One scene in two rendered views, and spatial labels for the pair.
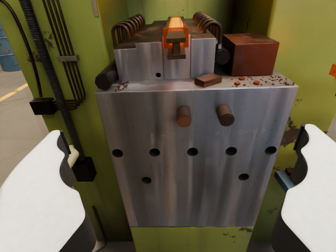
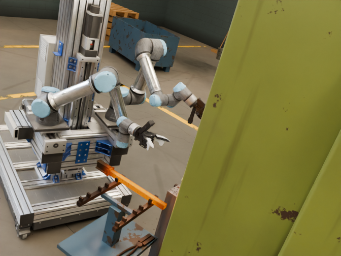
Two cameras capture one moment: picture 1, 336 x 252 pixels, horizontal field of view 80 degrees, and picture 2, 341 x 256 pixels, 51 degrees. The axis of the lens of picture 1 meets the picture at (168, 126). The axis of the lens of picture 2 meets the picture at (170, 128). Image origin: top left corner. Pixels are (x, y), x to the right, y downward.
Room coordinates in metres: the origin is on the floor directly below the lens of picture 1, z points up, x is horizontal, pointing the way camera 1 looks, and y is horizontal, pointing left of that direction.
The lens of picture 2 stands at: (1.02, -1.59, 1.92)
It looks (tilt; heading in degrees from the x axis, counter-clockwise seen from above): 24 degrees down; 119
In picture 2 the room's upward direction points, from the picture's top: 16 degrees clockwise
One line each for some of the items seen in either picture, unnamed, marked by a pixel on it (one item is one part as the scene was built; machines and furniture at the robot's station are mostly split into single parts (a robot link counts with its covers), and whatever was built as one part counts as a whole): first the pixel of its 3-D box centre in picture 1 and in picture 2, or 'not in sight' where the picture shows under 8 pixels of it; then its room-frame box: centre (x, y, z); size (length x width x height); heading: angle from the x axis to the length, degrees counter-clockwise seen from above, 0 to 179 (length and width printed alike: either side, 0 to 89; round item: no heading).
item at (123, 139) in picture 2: not in sight; (123, 137); (-0.20, 0.03, 0.88); 0.11 x 0.08 x 0.11; 126
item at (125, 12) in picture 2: not in sight; (107, 20); (-5.15, 4.97, 0.35); 1.26 x 0.88 x 0.70; 175
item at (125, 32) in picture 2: not in sight; (142, 44); (-3.33, 4.11, 0.36); 1.21 x 0.81 x 0.72; 163
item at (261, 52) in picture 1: (245, 53); not in sight; (0.46, -0.18, 0.95); 0.12 x 0.09 x 0.07; 177
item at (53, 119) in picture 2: not in sight; (48, 114); (-0.68, -0.18, 0.87); 0.15 x 0.15 x 0.10
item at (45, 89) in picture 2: not in sight; (49, 97); (-0.68, -0.18, 0.98); 0.13 x 0.12 x 0.14; 126
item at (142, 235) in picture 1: (186, 199); not in sight; (0.63, -0.07, 0.23); 0.56 x 0.38 x 0.47; 177
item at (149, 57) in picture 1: (167, 39); not in sight; (0.62, -0.01, 0.96); 0.42 x 0.20 x 0.09; 177
